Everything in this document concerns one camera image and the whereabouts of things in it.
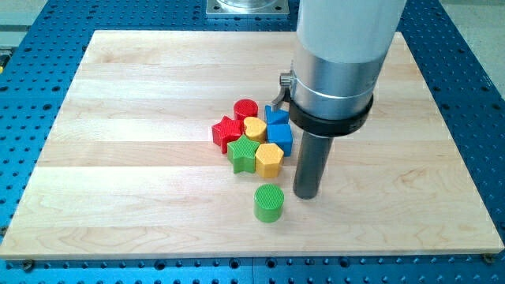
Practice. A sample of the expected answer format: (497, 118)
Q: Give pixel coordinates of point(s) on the green cylinder block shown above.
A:
(268, 203)

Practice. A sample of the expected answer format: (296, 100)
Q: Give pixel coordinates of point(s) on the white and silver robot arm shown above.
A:
(341, 46)

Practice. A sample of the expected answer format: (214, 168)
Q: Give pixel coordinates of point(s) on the yellow heart block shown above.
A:
(255, 129)

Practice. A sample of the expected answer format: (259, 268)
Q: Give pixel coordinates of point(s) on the green star block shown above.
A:
(242, 154)

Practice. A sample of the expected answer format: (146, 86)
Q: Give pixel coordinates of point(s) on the yellow hexagon block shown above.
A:
(269, 159)

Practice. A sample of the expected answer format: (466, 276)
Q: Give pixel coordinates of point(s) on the red star block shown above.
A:
(227, 130)

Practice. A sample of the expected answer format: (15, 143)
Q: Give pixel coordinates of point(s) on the blue cube block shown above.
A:
(281, 135)

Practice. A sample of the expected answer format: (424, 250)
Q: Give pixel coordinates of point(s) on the blue triangle block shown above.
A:
(275, 117)

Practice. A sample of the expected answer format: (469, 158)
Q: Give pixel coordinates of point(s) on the red cylinder block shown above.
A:
(244, 108)

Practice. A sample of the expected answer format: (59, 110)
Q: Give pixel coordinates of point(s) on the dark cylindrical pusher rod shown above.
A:
(312, 159)

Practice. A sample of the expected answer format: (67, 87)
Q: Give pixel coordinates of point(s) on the light wooden board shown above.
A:
(129, 169)

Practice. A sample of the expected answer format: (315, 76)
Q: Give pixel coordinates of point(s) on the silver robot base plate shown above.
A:
(247, 7)

